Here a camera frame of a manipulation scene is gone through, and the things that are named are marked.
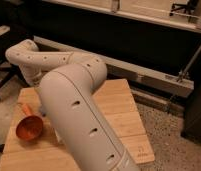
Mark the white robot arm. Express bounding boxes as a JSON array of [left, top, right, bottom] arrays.
[[5, 39, 140, 171]]

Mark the dark cabinet at right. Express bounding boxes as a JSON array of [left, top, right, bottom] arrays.
[[181, 84, 201, 144]]

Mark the orange bowl with handle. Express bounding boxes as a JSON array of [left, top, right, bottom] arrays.
[[16, 103, 43, 141]]

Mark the black office chair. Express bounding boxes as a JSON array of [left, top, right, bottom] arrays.
[[0, 25, 33, 88]]

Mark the grey metal pole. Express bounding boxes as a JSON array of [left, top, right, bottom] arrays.
[[165, 44, 201, 113]]

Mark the long metal floor rail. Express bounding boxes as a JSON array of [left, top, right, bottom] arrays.
[[26, 35, 195, 116]]

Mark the distant black chair base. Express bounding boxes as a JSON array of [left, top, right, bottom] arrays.
[[169, 0, 199, 16]]

